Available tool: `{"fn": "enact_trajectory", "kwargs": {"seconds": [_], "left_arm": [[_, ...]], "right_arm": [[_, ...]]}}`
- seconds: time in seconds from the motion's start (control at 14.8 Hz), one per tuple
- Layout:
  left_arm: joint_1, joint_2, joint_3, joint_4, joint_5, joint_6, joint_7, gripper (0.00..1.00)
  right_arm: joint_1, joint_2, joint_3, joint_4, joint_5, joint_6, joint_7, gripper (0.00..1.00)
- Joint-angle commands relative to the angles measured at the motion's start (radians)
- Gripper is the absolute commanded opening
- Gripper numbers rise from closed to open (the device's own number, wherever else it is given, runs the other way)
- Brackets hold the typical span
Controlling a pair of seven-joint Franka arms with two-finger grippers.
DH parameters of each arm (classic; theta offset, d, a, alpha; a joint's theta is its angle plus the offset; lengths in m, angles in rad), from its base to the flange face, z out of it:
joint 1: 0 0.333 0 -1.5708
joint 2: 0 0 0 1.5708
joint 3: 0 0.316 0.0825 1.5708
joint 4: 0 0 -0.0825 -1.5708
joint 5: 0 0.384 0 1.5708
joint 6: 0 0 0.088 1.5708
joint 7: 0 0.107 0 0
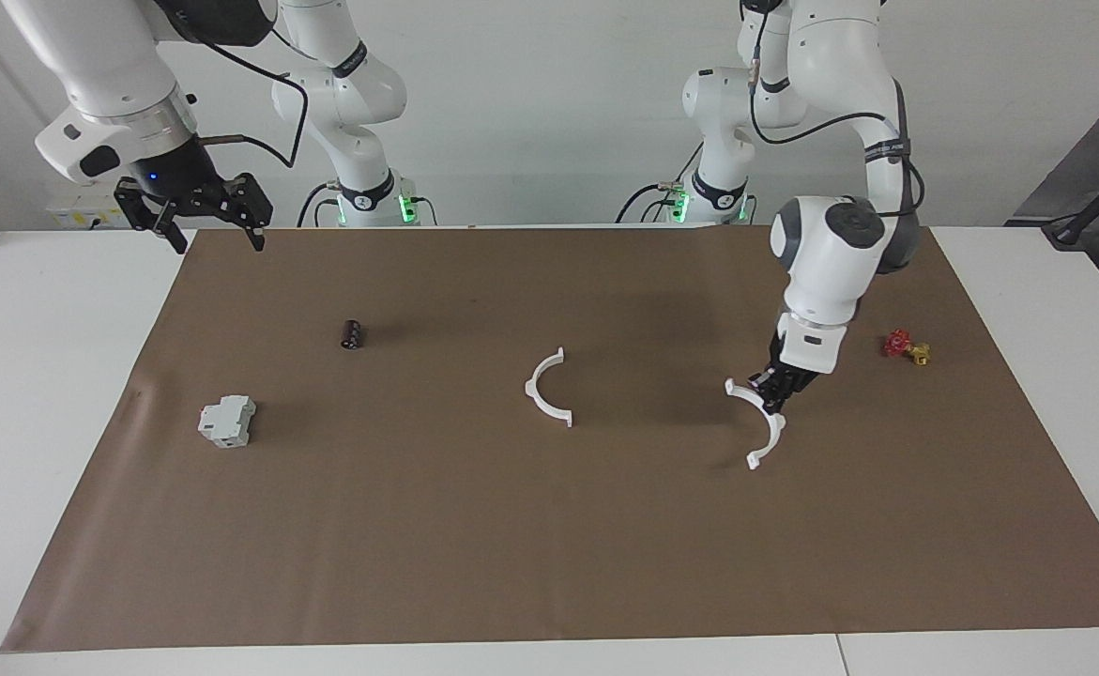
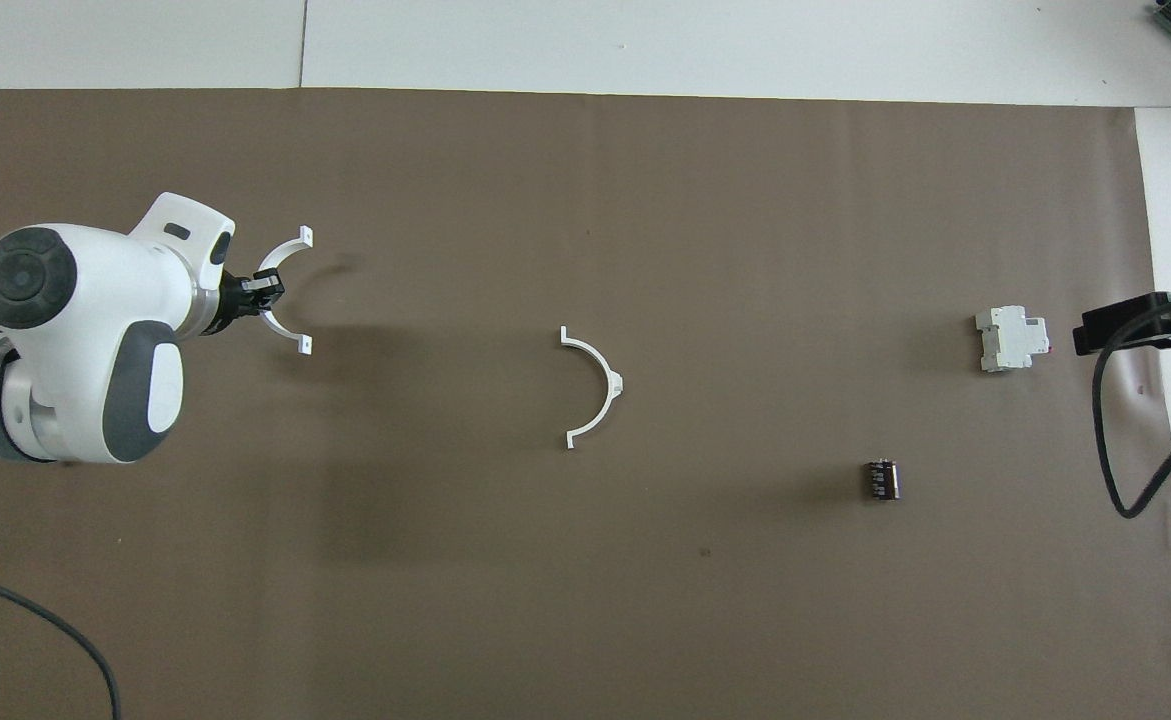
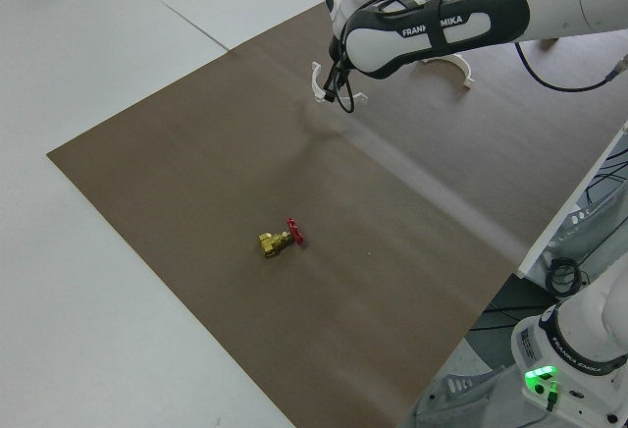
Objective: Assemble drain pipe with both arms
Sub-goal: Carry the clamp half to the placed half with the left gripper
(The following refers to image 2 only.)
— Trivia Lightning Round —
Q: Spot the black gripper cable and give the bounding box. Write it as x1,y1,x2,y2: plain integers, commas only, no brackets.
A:
0,566,122,720
1093,290,1171,519

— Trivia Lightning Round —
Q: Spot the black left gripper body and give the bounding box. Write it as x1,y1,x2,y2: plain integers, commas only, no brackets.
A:
207,272,264,334

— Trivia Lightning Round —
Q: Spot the white half-ring pipe clamp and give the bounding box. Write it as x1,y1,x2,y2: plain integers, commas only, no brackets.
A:
559,326,626,450
255,226,314,356

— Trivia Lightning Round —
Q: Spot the white circuit breaker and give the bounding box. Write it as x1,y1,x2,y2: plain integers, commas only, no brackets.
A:
975,305,1051,374

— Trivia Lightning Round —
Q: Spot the brown paper table mat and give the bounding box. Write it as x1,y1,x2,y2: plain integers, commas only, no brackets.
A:
0,88,1171,720

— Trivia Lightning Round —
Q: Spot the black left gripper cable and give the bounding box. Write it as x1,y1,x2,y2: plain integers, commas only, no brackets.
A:
0,566,122,720

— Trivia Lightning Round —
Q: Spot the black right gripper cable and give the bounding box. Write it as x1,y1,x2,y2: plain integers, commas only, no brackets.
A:
1093,290,1171,519

